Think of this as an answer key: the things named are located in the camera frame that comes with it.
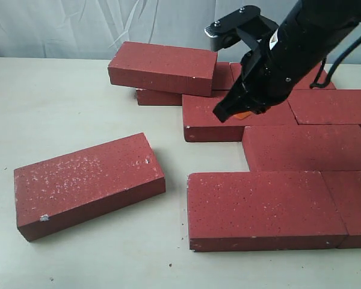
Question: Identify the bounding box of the back right red brick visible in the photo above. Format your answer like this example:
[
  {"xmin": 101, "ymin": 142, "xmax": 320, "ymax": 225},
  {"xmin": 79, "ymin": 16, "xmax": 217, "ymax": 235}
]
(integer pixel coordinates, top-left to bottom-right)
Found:
[{"xmin": 230, "ymin": 61, "xmax": 337, "ymax": 91}]

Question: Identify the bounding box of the lower back red brick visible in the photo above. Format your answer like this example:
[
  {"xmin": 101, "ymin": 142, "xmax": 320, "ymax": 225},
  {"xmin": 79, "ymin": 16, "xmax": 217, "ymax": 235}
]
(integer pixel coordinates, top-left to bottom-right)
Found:
[{"xmin": 135, "ymin": 61, "xmax": 240, "ymax": 107}]

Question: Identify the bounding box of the center right red brick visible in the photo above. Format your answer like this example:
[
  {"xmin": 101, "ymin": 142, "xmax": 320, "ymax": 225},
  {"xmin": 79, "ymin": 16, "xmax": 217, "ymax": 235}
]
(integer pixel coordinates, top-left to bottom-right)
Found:
[{"xmin": 242, "ymin": 125, "xmax": 361, "ymax": 171}]

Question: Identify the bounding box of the white fabric backdrop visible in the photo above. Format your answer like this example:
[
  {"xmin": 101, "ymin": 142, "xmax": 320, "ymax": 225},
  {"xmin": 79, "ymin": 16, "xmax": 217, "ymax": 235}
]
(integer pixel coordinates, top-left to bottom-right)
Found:
[{"xmin": 0, "ymin": 0, "xmax": 361, "ymax": 64}]

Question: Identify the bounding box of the front right red brick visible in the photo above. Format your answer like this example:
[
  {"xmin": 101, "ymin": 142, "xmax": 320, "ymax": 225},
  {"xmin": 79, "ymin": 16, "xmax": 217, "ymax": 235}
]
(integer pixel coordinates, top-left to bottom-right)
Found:
[{"xmin": 321, "ymin": 171, "xmax": 361, "ymax": 249}]

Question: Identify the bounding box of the angled red brick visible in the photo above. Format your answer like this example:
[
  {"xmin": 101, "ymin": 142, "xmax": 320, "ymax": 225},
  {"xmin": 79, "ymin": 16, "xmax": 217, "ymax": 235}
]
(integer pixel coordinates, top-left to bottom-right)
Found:
[{"xmin": 182, "ymin": 91, "xmax": 297, "ymax": 142}]

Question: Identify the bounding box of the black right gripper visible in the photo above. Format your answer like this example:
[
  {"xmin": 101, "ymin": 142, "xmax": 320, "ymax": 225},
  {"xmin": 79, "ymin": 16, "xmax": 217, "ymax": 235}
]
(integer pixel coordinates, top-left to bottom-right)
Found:
[{"xmin": 213, "ymin": 26, "xmax": 318, "ymax": 122}]

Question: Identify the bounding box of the right middle-row red brick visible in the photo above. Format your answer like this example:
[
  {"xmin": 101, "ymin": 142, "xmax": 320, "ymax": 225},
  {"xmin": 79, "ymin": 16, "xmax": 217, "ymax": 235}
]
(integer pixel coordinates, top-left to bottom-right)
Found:
[{"xmin": 288, "ymin": 89, "xmax": 361, "ymax": 127}]

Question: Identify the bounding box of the front left red brick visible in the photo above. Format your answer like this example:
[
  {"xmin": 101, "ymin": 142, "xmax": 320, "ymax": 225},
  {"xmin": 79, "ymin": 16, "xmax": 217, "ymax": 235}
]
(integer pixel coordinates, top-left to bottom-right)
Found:
[{"xmin": 187, "ymin": 171, "xmax": 348, "ymax": 252}]

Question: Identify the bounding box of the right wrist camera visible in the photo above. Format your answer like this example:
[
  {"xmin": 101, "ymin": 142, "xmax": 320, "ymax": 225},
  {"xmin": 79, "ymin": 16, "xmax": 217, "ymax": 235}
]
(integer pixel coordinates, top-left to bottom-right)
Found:
[{"xmin": 205, "ymin": 5, "xmax": 279, "ymax": 52}]

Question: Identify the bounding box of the speckled white-flecked red brick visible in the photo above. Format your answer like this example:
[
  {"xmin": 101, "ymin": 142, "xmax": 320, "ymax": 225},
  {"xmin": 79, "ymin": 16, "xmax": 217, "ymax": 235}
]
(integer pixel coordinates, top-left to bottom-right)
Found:
[{"xmin": 14, "ymin": 132, "xmax": 166, "ymax": 241}]

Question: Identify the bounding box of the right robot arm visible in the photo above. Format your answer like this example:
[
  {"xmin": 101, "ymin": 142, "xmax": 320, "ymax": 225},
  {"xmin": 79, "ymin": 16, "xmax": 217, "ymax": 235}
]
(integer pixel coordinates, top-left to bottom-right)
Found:
[{"xmin": 205, "ymin": 1, "xmax": 361, "ymax": 122}]

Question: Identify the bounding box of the top stacked red brick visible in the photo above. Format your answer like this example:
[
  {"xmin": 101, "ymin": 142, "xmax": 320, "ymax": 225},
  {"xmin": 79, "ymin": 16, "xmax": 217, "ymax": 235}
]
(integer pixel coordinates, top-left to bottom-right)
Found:
[{"xmin": 108, "ymin": 42, "xmax": 217, "ymax": 96}]

